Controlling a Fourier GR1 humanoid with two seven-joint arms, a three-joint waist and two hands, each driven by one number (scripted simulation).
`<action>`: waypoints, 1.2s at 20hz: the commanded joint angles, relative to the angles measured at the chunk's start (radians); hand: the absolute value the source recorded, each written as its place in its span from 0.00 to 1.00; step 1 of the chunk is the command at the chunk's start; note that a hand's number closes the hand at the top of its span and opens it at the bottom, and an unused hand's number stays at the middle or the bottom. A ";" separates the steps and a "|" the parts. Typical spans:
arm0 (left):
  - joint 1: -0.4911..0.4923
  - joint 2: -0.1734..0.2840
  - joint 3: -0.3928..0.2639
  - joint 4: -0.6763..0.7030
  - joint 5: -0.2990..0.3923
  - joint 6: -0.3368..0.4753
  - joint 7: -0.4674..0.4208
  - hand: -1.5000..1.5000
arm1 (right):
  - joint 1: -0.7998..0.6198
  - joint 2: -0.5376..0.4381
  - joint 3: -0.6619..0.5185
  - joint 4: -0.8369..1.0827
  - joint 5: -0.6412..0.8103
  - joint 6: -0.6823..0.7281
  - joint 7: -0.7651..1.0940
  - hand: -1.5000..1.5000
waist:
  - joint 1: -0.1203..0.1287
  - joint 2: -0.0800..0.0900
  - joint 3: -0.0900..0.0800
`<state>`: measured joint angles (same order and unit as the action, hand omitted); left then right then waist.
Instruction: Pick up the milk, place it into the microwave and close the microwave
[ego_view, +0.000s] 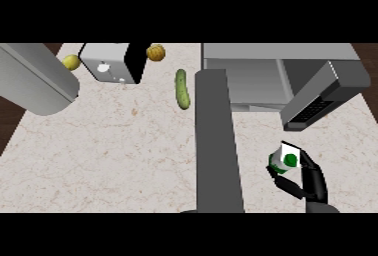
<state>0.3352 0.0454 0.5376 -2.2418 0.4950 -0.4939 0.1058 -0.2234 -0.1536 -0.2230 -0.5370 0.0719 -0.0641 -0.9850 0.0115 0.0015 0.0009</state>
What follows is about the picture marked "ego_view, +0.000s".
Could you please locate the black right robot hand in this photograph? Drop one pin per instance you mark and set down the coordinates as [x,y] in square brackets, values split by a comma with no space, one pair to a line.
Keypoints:
[311,181]

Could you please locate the white and green milk carton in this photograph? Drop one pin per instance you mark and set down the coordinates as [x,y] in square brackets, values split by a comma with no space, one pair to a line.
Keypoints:
[283,160]

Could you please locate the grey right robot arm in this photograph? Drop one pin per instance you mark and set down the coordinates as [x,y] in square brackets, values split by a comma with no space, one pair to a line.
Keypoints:
[322,207]

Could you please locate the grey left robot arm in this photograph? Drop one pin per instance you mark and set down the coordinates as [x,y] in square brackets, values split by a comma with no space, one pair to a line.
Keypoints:
[34,80]

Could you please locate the dark grey microwave door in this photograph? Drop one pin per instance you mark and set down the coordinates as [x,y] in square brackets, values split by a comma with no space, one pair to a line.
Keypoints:
[215,140]

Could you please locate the grey microwave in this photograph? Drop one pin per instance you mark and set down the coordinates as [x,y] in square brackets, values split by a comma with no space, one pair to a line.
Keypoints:
[255,80]

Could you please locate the green cucumber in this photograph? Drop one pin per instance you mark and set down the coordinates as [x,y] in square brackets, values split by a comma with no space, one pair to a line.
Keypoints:
[181,89]

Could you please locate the brown round potato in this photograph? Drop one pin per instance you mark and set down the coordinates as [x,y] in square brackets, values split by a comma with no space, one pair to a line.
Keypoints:
[155,52]

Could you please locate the grey and black toaster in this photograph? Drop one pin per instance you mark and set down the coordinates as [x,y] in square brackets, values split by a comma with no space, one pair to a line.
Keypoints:
[105,63]

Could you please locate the yellow lemon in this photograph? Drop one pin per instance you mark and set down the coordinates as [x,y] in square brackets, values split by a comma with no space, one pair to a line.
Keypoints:
[71,62]

